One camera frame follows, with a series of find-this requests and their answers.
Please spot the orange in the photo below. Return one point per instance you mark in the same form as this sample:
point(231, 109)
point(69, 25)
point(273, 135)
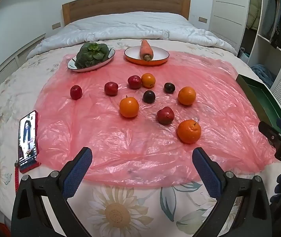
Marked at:
point(186, 95)
point(189, 131)
point(129, 107)
point(148, 80)

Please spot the white wardrobe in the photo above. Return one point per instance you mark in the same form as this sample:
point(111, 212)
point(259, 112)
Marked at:
point(231, 9)

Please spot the dark purple plum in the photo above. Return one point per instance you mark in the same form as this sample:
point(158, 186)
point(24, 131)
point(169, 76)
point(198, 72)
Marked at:
point(169, 87)
point(149, 96)

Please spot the white oval plate dark rim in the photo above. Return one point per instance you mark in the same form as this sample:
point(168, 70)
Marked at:
point(110, 54)

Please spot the orange plate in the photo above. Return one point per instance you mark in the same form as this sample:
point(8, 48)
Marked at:
point(159, 54)

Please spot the phone in red case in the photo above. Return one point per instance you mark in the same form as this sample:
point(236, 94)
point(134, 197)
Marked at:
point(27, 140)

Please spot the bok choy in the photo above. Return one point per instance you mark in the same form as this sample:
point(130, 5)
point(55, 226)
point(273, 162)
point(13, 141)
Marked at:
point(92, 54)

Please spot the wall socket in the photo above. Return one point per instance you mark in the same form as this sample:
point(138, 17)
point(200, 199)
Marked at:
point(56, 25)
point(203, 19)

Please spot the green tray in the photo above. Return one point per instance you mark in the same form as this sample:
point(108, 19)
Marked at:
point(263, 98)

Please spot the red apple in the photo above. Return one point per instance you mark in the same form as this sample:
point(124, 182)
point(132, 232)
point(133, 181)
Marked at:
point(165, 115)
point(134, 82)
point(75, 92)
point(111, 88)

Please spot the green jacket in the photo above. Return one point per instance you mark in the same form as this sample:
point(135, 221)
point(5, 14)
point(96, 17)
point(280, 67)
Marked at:
point(253, 7)

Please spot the dark hanging clothes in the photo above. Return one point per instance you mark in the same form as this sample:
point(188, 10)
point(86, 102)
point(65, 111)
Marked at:
point(278, 22)

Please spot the white duvet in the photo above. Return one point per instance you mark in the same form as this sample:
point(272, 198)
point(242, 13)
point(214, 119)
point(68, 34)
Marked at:
point(130, 27)

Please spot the wooden headboard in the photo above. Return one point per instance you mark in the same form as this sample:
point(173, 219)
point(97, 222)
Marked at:
point(125, 5)

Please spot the white bag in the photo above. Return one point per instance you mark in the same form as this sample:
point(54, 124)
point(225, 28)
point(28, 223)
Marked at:
point(244, 55)

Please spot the pink plastic sheet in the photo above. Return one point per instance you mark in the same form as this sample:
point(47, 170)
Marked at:
point(106, 133)

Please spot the blue towel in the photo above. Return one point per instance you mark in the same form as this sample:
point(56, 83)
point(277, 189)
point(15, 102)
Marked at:
point(263, 75)

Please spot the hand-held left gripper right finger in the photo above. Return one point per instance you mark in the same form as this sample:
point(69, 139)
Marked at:
point(208, 172)

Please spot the carrot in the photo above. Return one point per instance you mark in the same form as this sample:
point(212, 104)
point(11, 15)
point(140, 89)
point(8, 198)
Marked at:
point(145, 49)

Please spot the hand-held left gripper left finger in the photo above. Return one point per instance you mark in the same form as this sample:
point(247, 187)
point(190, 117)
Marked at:
point(77, 170)

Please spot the white window ledge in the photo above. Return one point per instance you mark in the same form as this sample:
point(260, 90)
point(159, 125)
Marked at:
point(12, 59)

